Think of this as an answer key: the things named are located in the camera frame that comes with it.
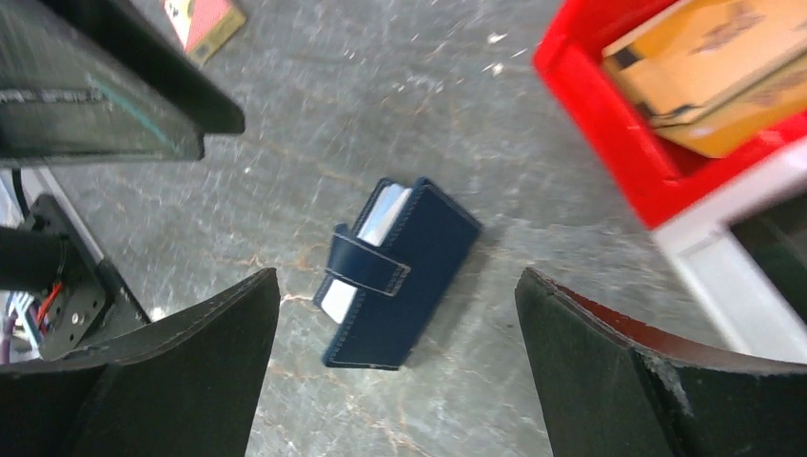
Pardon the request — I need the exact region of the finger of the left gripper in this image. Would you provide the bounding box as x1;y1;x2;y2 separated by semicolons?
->
1;1;205;167
44;0;246;134

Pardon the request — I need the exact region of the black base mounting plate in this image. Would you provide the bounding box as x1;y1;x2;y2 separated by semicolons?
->
1;194;150;360

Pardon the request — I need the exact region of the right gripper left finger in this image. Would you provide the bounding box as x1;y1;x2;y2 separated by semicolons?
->
1;268;280;456

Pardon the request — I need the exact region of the white plastic bin left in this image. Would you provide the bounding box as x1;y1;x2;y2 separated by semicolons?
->
651;139;806;363

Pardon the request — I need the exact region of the red plastic bin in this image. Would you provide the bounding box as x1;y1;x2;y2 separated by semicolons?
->
532;0;806;229

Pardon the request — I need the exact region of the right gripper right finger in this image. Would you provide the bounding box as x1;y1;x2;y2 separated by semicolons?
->
515;268;806;456

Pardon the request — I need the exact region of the navy blue card holder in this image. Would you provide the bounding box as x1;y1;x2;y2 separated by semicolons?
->
314;177;482;370

